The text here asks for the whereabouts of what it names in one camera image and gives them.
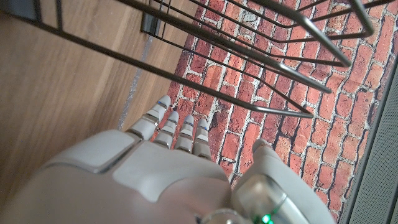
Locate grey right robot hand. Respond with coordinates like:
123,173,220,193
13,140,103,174
0,95,336,224

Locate red brick printed backdrop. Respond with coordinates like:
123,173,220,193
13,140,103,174
166,0,398,224

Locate grey perforated panel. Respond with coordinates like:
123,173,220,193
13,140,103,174
337,58,398,224

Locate black wire file holder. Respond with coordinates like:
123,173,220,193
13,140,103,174
0,0,398,119

